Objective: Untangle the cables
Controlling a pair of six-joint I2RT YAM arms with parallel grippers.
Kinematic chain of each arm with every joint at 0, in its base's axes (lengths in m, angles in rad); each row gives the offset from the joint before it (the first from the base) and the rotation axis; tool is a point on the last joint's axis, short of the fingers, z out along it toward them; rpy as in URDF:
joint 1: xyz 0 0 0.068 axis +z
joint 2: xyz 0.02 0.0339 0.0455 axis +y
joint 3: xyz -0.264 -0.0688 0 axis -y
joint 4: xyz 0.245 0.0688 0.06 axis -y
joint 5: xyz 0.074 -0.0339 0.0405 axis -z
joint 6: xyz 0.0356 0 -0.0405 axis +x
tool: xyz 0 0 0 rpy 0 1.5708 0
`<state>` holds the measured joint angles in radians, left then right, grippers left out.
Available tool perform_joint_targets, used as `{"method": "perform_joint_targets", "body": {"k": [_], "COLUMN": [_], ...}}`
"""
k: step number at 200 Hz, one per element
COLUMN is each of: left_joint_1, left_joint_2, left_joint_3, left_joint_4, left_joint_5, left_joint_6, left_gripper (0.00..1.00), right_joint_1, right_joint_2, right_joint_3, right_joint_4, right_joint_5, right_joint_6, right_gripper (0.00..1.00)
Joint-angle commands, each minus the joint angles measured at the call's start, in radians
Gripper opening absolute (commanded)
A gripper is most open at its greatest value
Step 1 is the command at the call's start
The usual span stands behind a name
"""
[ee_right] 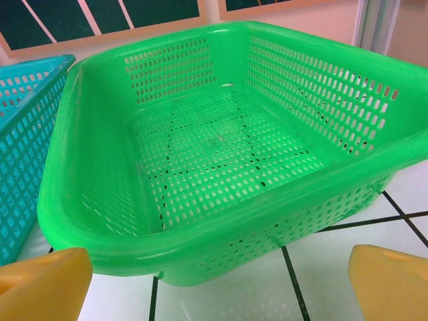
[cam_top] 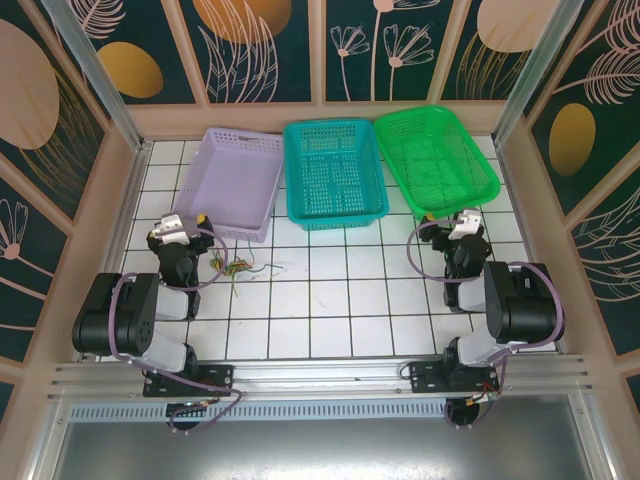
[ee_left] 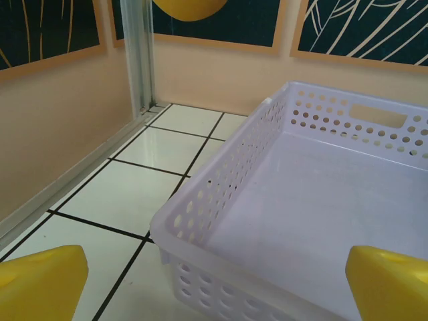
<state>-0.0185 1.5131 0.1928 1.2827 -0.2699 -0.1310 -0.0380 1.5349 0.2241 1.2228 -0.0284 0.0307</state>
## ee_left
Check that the aluminium corner post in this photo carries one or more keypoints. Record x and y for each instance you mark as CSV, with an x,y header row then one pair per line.
x,y
138,50

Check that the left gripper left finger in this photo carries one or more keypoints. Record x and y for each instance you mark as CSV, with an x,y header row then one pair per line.
x,y
40,284

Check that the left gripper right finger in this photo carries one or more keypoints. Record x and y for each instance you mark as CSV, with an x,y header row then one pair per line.
x,y
391,287

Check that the aluminium side rail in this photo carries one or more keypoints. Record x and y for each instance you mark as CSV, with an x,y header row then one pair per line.
x,y
67,180

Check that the floral wall art panel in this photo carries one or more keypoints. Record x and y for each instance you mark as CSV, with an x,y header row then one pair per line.
x,y
368,26
240,20
50,26

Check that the lavender perforated plastic basket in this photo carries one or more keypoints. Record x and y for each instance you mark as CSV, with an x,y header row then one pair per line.
x,y
301,207

